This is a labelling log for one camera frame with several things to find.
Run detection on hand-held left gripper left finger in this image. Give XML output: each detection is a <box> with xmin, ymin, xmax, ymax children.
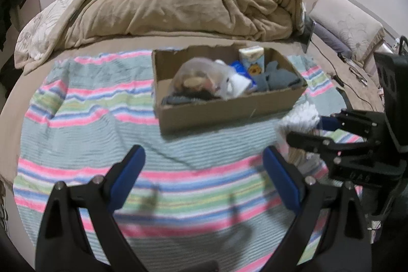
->
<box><xmin>35</xmin><ymin>145</ymin><xmax>147</xmax><ymax>272</ymax></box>

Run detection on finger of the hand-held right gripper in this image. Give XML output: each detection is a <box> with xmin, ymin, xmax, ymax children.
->
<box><xmin>286</xmin><ymin>131</ymin><xmax>373</xmax><ymax>164</ymax></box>
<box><xmin>319</xmin><ymin>109</ymin><xmax>385</xmax><ymax>139</ymax></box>

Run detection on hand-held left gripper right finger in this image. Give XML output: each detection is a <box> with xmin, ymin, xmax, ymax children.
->
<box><xmin>263</xmin><ymin>146</ymin><xmax>373</xmax><ymax>272</ymax></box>

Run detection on grey sock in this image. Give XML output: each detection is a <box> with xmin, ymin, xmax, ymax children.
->
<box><xmin>264</xmin><ymin>61</ymin><xmax>282</xmax><ymax>74</ymax></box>
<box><xmin>256</xmin><ymin>70</ymin><xmax>303</xmax><ymax>92</ymax></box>

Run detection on cardboard box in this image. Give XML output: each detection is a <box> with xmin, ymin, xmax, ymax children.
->
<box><xmin>151</xmin><ymin>45</ymin><xmax>308</xmax><ymax>134</ymax></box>

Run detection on small blue box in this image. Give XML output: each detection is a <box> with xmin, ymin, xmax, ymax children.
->
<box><xmin>230</xmin><ymin>60</ymin><xmax>259</xmax><ymax>92</ymax></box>

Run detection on grey dotted glove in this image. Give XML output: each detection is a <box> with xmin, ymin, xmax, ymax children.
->
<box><xmin>161</xmin><ymin>92</ymin><xmax>221</xmax><ymax>106</ymax></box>

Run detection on clear plastic snack bag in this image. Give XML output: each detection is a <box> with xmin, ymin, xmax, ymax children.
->
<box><xmin>169</xmin><ymin>57</ymin><xmax>243</xmax><ymax>100</ymax></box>

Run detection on eyeglasses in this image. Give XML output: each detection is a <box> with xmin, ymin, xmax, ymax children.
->
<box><xmin>349</xmin><ymin>66</ymin><xmax>369</xmax><ymax>87</ymax></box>

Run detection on striped blanket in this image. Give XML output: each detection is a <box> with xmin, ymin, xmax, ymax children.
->
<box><xmin>14</xmin><ymin>50</ymin><xmax>364</xmax><ymax>272</ymax></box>

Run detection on blue-grey pillow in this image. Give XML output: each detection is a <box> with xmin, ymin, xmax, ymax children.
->
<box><xmin>314</xmin><ymin>25</ymin><xmax>352</xmax><ymax>58</ymax></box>

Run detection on beige floral pillow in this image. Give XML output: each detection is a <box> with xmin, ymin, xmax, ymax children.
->
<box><xmin>309</xmin><ymin>0</ymin><xmax>386</xmax><ymax>64</ymax></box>

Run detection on dark tablet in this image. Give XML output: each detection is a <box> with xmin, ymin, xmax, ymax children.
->
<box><xmin>301</xmin><ymin>19</ymin><xmax>317</xmax><ymax>53</ymax></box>

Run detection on white floral quilt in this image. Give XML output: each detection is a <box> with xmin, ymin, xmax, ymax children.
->
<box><xmin>14</xmin><ymin>0</ymin><xmax>106</xmax><ymax>69</ymax></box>

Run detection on black cable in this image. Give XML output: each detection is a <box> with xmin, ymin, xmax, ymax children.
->
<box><xmin>310</xmin><ymin>39</ymin><xmax>383</xmax><ymax>113</ymax></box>

